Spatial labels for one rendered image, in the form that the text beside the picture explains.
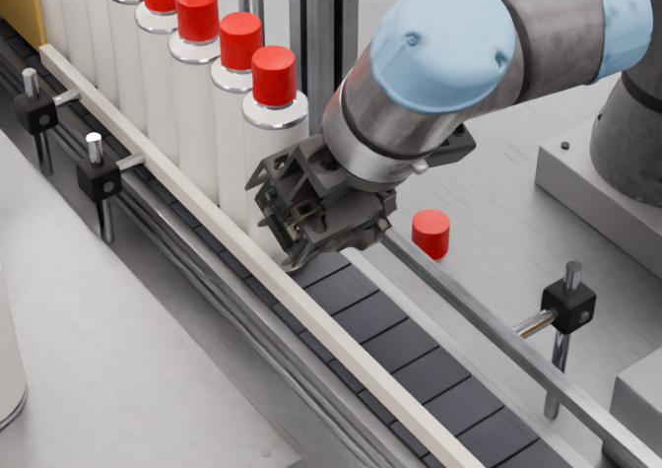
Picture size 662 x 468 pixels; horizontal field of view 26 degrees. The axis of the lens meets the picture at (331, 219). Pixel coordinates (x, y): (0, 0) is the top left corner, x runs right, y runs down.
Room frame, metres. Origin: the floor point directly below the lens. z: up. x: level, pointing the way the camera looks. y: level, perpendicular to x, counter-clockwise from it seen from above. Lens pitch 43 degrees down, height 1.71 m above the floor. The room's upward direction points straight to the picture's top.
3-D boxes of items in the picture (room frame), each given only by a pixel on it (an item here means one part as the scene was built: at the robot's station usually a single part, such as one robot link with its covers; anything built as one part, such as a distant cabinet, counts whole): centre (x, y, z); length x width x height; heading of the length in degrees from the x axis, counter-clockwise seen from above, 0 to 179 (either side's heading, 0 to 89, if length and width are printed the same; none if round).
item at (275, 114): (0.87, 0.04, 0.98); 0.05 x 0.05 x 0.20
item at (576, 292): (0.72, -0.16, 0.91); 0.07 x 0.03 x 0.17; 127
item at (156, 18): (0.99, 0.14, 0.98); 0.05 x 0.05 x 0.20
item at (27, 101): (1.04, 0.25, 0.89); 0.06 x 0.03 x 0.12; 127
